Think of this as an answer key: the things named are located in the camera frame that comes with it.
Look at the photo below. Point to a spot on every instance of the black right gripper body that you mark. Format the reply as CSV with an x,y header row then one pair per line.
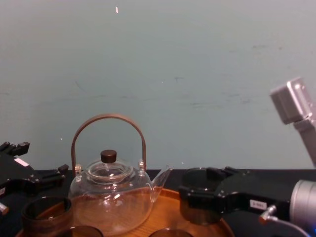
x,y
237,195

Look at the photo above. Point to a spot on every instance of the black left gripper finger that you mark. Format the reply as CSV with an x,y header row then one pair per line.
x,y
18,148
53,176

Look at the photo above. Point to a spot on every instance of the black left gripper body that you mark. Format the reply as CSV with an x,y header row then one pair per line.
x,y
12,172

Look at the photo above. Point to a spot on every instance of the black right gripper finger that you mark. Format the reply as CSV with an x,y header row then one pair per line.
x,y
217,174
202,201

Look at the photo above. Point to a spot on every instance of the brown tinted glass cup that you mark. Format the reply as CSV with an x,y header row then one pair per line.
x,y
84,232
44,222
170,233
197,181

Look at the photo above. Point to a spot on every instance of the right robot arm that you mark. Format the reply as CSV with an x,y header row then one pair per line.
x,y
306,202

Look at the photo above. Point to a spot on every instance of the round wooden tray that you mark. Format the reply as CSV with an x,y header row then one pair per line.
x,y
168,209

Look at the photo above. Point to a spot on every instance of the glass lid with dark knob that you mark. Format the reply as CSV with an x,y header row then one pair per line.
x,y
108,170

